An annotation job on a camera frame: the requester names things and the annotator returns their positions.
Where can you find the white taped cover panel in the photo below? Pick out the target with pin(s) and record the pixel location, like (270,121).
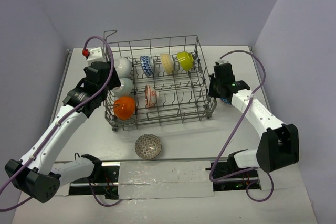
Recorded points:
(159,180)

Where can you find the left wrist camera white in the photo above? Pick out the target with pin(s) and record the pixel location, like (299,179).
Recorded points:
(93,55)

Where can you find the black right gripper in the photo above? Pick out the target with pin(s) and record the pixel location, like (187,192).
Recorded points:
(212,93)

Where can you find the grey brown patterned bowl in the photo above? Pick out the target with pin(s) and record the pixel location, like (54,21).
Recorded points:
(148,146)

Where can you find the teal patterned bowl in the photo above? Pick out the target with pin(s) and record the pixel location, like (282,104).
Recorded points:
(124,89)

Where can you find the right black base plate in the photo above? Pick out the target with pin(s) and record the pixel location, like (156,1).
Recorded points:
(236,182)

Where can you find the orange geometric patterned bowl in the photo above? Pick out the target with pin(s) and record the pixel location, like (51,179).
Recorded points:
(124,107)

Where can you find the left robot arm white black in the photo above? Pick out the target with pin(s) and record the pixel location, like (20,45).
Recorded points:
(35,172)

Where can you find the white bowl yellow flower pattern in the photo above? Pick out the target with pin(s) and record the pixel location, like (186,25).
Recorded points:
(167,63)

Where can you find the plain white bowl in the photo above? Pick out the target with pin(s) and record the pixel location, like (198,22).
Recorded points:
(122,67)

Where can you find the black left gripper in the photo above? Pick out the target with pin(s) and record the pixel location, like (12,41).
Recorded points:
(113,77)

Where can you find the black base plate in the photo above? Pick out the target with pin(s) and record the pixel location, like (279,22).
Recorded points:
(105,183)
(236,182)

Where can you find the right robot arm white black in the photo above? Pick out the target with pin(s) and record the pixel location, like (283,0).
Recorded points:
(279,142)

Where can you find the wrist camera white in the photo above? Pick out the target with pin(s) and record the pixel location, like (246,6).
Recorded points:
(93,55)
(219,62)

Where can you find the grey wire dish rack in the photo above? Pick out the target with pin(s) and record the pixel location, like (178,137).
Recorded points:
(169,81)

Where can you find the blue zigzag patterned bowl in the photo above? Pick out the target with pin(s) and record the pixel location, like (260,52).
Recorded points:
(147,65)

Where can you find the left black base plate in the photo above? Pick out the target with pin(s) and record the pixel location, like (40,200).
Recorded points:
(105,183)

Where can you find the blue triangle patterned bowl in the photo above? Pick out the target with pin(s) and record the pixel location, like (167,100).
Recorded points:
(225,101)

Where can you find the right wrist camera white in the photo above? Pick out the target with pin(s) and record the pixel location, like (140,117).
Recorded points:
(219,62)

